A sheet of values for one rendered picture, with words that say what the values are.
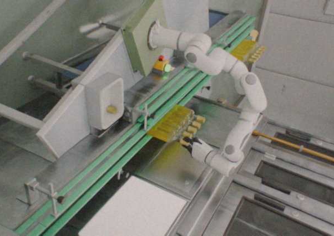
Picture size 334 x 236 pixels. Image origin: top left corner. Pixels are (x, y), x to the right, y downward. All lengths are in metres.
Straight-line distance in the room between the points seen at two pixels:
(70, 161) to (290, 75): 6.80
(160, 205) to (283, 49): 6.49
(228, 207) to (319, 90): 6.47
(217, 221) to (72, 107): 0.84
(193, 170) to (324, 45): 6.11
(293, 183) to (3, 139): 1.60
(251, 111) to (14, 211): 1.10
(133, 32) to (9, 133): 0.96
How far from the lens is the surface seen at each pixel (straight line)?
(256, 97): 1.72
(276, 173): 2.07
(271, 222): 1.82
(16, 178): 1.95
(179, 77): 2.16
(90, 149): 1.71
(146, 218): 1.66
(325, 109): 8.29
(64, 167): 1.64
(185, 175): 1.86
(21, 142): 2.17
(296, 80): 8.09
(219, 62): 1.75
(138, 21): 1.79
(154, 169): 1.87
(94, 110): 1.70
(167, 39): 1.86
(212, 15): 3.23
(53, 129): 1.60
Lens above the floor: 1.71
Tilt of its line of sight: 22 degrees down
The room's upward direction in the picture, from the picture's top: 110 degrees clockwise
